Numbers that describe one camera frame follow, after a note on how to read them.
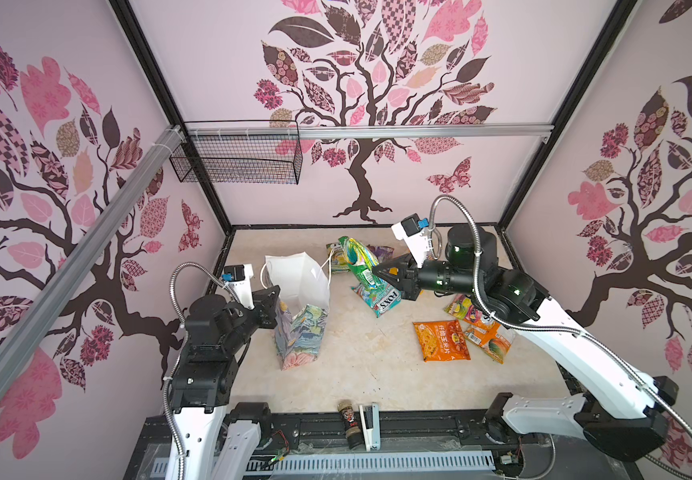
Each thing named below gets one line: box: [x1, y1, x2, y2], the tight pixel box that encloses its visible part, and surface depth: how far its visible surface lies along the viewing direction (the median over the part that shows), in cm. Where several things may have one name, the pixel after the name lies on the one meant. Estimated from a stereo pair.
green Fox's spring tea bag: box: [338, 236, 402, 318], surface depth 59 cm
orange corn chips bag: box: [412, 319, 471, 362], surface depth 89 cm
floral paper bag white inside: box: [265, 252, 331, 370], surface depth 79 cm
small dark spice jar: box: [337, 400, 363, 450], surface depth 74 cm
